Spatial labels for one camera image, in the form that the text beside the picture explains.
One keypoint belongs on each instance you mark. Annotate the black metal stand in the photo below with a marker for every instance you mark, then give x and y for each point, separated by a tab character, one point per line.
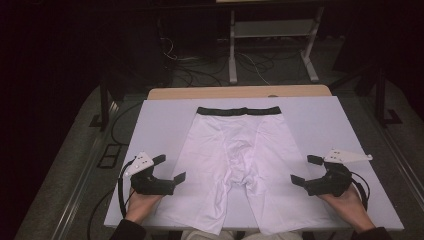
104	100
380	96

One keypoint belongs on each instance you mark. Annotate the black floor box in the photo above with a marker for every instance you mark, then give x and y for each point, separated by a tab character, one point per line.
115	150

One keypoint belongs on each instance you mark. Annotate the white metal stand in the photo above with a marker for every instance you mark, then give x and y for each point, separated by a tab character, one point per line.
232	50

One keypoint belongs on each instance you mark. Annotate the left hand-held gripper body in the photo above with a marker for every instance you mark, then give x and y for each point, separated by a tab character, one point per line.
150	185

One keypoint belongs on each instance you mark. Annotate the wooden table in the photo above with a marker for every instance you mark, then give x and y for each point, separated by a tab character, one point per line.
206	92

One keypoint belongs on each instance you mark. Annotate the person's legs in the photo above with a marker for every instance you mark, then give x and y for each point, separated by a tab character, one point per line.
206	236

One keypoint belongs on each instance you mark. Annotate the person's right hand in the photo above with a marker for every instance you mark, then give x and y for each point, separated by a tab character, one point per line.
353	208

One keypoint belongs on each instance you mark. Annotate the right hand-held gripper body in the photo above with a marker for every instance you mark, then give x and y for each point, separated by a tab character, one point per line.
330	185

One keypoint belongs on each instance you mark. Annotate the white board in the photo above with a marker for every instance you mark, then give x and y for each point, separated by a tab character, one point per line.
160	133

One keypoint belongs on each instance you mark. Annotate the white shorts with black waistband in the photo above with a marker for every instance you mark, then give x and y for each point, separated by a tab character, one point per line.
233	140

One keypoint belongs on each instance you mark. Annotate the person's left hand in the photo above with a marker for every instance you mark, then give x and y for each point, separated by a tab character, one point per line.
141	206

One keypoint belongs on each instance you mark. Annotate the metal floor rail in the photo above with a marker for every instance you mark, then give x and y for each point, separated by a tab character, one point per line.
80	193
406	166

